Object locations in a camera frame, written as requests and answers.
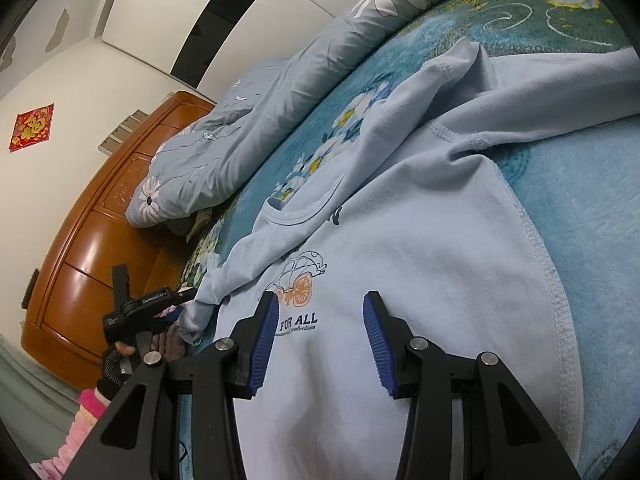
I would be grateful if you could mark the red square wall decoration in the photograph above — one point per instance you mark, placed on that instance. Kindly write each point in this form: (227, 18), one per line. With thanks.
(31, 127)

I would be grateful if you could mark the wooden bed headboard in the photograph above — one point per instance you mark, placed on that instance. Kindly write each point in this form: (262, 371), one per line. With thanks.
(100, 240)

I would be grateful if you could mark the person's left hand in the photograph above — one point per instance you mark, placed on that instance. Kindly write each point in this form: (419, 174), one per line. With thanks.
(115, 365)

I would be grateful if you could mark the white wardrobe with black stripe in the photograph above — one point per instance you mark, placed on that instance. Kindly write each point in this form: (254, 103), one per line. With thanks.
(160, 10)

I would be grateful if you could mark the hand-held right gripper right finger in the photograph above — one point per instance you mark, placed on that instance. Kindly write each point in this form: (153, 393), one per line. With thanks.
(382, 345)

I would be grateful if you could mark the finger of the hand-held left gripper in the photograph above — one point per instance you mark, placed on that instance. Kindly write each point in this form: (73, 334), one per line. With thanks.
(167, 321)
(184, 296)

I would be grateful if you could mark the grey-blue daisy duvet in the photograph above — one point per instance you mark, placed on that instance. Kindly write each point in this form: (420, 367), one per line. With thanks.
(240, 125)

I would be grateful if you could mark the teal floral blanket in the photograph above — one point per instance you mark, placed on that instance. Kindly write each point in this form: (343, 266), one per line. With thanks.
(590, 210)

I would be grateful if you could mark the person's left forearm pink sleeve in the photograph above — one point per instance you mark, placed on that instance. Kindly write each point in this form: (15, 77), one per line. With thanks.
(75, 425)

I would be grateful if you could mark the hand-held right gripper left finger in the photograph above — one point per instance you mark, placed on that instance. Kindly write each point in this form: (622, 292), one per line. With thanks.
(262, 345)

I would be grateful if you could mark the light blue printed t-shirt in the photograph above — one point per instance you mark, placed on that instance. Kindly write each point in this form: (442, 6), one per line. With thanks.
(425, 240)

